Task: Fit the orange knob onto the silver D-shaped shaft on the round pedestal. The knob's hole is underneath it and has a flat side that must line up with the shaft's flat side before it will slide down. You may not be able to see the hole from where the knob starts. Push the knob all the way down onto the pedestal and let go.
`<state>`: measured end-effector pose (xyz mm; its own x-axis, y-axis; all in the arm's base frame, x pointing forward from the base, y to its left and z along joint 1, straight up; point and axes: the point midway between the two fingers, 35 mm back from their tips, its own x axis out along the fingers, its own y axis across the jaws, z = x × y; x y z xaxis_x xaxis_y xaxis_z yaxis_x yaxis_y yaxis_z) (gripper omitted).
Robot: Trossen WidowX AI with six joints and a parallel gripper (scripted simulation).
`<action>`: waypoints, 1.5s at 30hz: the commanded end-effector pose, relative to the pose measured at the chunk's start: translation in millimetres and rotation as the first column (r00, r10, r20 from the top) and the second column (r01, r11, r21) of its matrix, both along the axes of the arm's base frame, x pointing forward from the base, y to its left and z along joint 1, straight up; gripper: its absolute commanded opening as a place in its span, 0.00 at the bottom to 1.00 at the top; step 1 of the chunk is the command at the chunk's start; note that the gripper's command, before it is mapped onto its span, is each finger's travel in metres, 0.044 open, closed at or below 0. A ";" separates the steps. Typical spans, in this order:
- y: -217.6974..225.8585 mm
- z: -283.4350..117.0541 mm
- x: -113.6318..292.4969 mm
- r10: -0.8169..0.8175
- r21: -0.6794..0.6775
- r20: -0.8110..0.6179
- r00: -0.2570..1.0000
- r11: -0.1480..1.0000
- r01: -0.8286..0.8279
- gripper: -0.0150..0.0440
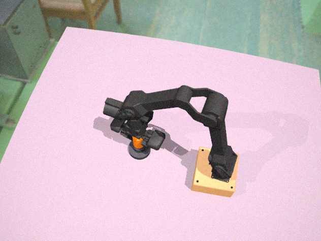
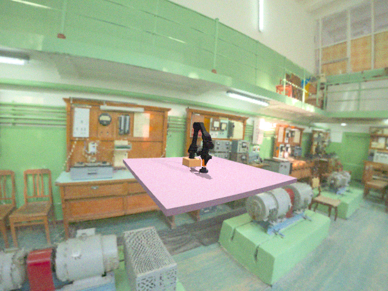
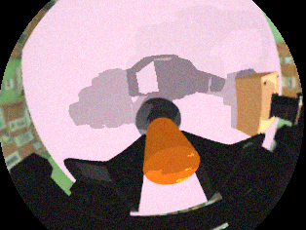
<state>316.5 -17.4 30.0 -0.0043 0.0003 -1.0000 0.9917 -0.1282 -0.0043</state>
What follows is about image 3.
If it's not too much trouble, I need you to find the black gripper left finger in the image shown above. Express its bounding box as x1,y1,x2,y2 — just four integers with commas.
63,134,146,212

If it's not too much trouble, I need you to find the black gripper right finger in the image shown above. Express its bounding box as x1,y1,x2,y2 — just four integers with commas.
181,130,266,202

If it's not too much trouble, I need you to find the grey round pedestal with silver shaft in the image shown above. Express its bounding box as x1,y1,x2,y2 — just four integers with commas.
136,98,181,134

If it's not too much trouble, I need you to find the orange knob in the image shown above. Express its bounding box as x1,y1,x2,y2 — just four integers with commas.
142,118,200,185

